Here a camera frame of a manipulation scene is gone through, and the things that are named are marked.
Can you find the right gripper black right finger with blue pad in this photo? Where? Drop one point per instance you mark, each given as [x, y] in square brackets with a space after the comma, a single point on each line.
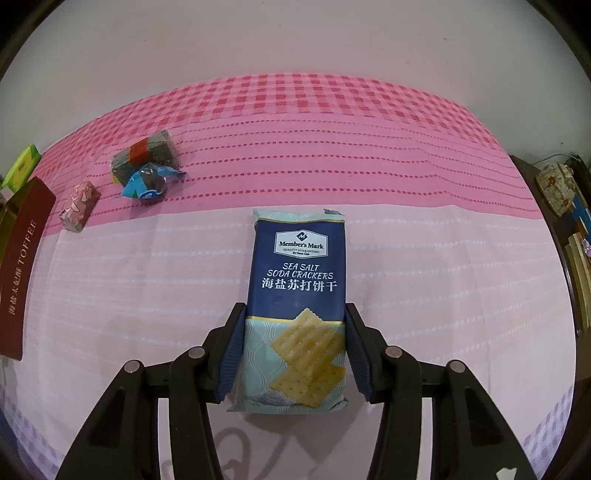
[471, 437]

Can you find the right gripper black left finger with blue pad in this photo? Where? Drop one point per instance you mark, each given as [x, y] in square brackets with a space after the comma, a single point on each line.
[119, 439]

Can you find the blue soda cracker pack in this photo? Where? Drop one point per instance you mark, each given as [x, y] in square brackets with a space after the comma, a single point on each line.
[293, 359]

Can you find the dark sesame bar pack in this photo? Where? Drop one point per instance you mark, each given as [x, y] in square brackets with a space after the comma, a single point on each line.
[157, 148]

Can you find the pink checkered tablecloth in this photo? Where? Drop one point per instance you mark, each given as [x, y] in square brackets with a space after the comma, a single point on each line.
[448, 253]

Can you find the dark wooden side shelf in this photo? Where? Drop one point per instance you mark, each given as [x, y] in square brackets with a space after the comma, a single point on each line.
[561, 231]

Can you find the dark red toffee box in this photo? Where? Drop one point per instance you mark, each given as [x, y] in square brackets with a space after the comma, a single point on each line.
[23, 219]

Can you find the pink patterned small box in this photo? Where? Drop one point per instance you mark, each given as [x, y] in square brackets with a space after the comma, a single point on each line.
[79, 206]

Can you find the blue wrapped candy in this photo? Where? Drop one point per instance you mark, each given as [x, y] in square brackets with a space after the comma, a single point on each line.
[150, 182]

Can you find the floral fabric pouch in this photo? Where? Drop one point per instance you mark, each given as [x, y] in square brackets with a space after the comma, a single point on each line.
[558, 187]

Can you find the green small snack box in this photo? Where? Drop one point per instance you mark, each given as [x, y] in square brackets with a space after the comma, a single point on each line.
[22, 168]

